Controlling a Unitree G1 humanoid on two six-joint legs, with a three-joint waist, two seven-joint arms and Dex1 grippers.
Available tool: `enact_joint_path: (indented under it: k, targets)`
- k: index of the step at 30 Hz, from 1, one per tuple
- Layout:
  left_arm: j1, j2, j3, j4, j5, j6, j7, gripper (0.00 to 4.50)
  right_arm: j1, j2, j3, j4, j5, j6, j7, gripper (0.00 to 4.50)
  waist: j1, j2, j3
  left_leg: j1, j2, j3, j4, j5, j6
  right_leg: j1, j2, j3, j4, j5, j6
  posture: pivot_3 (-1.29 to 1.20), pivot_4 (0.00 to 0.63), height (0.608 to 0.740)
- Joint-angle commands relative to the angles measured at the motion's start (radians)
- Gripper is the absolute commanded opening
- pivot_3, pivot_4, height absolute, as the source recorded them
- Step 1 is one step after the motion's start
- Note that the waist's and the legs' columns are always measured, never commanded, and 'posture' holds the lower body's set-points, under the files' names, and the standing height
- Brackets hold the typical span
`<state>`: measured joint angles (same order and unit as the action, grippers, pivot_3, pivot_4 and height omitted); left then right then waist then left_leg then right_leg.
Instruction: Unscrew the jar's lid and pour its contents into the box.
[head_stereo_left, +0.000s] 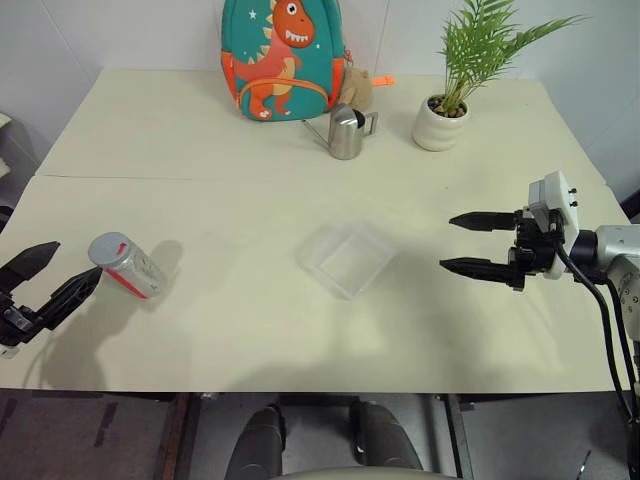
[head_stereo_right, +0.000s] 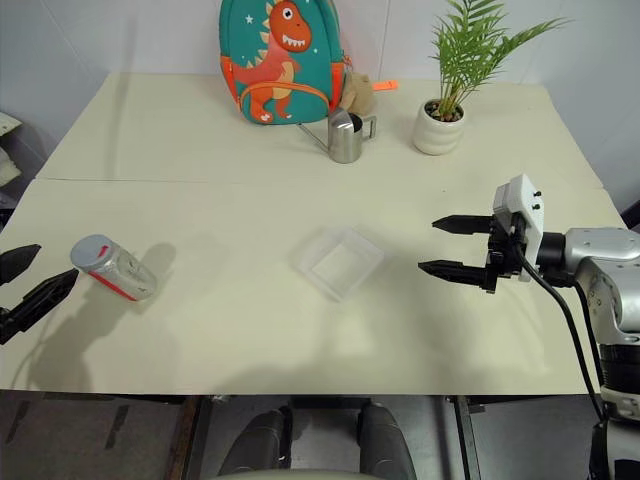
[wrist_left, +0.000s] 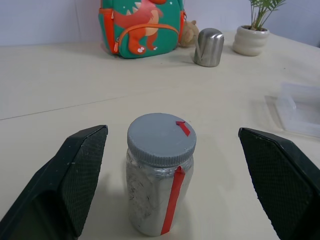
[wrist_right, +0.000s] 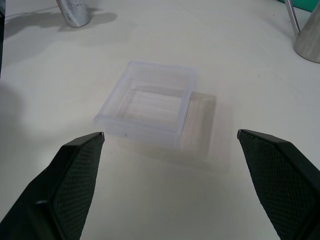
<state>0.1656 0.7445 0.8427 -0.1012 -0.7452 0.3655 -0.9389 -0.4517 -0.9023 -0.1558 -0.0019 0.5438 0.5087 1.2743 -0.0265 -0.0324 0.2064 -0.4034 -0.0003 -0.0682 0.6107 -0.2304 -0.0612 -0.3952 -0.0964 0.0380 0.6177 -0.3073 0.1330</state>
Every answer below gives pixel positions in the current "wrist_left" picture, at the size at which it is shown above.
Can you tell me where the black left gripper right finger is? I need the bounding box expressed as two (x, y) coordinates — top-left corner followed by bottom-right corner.
(237, 127), (320, 240)

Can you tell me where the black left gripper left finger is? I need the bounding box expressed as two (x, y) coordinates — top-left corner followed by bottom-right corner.
(0, 124), (109, 240)

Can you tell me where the clear plastic container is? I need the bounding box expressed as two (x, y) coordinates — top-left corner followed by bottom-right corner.
(264, 82), (320, 139)

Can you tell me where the clear plastic jar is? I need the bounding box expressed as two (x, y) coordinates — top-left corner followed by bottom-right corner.
(125, 147), (195, 237)

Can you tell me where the grey plastic jar lid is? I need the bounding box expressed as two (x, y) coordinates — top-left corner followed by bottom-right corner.
(126, 113), (197, 168)

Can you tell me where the white ribbed plant pot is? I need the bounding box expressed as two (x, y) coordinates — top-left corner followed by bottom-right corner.
(232, 25), (271, 57)

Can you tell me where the stainless steel cup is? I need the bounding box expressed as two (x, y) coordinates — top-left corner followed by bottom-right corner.
(193, 27), (225, 68)

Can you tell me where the green dinosaur backpack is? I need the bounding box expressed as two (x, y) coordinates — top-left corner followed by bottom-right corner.
(97, 0), (188, 59)

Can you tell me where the green potted plant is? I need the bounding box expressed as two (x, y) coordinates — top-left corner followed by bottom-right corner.
(248, 0), (287, 31)

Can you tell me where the brown plush toy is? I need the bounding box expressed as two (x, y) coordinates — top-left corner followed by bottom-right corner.
(178, 19), (200, 49)

